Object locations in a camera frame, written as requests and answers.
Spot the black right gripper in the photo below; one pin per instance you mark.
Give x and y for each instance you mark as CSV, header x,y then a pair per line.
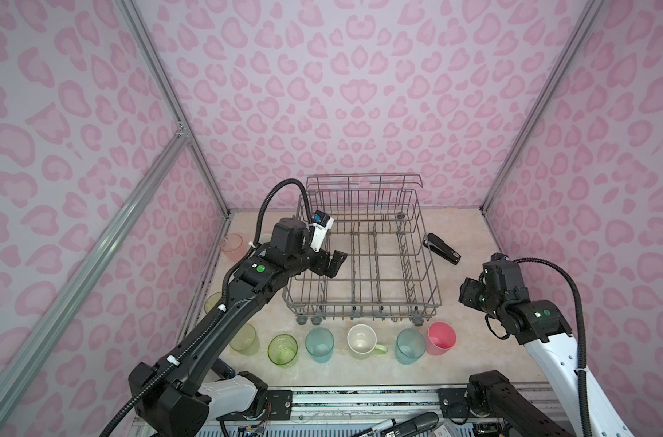
x,y
467,290

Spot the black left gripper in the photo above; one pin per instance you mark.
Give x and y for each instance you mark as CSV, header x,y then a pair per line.
x,y
321,267

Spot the pink plastic cup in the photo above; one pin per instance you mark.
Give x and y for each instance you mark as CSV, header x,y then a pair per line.
x,y
440,338

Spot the cream green-handled mug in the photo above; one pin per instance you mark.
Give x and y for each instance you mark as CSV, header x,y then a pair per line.
x,y
363,342

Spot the teal textured plastic cup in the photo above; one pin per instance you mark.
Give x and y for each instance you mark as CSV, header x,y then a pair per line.
x,y
410,346

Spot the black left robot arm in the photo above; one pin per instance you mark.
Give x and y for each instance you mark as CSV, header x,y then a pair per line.
x,y
166,394

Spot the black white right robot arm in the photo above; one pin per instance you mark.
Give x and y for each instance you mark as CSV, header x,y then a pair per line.
x,y
558,349

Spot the black stapler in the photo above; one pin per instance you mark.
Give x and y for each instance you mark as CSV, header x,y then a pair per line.
x,y
436,245

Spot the transparent pink cup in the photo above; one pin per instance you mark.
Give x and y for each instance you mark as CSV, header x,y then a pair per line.
x,y
234,247

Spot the green transparent glass cup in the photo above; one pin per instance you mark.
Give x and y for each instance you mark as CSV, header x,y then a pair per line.
x,y
283,350

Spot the light green textured cup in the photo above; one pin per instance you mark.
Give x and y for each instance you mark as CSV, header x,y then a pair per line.
x,y
246,341

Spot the pale green cup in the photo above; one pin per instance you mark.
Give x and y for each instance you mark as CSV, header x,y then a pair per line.
x,y
212,302

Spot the black marker pen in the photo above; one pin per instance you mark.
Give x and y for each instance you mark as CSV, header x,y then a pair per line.
x,y
418,424

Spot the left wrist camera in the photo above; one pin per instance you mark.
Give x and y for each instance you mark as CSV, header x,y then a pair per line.
x,y
322,223

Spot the grey wire dish rack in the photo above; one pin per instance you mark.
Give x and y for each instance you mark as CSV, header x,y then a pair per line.
x,y
389,273

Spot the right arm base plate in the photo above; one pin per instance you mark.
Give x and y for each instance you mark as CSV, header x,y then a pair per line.
x,y
453,405

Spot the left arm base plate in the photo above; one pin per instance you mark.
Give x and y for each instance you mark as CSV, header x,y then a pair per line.
x,y
275,406

